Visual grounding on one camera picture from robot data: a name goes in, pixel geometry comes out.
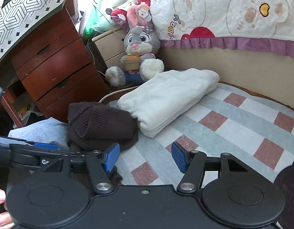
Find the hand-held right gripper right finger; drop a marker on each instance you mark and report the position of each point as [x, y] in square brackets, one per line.
[179, 158]

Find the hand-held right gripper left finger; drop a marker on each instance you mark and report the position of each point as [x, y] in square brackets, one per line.
[112, 157]

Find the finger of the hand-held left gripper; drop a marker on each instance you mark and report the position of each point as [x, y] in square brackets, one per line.
[45, 146]

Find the dark brown knit sweater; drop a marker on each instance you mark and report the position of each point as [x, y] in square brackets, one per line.
[101, 124]

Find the light grey cloth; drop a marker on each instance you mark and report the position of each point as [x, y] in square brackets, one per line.
[42, 131]

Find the checkered pink grey mat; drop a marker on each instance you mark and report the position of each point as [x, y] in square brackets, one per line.
[209, 143]

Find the white folded garment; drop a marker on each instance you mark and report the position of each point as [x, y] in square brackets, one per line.
[166, 95]

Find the brown wooden drawer cabinet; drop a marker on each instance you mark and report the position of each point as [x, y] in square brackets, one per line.
[54, 62]

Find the beige bed base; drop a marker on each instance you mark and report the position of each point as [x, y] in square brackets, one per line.
[232, 66]

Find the beige nightstand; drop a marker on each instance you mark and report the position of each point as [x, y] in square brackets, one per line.
[108, 47]

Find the dark cloth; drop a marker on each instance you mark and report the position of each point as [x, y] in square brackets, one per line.
[290, 195]

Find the grey plush rabbit toy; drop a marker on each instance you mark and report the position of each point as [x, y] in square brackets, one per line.
[139, 40]

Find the green plastic bag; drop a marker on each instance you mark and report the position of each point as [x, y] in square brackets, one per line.
[94, 23]

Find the black white geometric tablecloth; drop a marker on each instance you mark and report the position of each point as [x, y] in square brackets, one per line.
[23, 9]

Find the white quilt with purple ruffle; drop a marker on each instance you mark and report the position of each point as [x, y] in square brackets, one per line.
[220, 9]

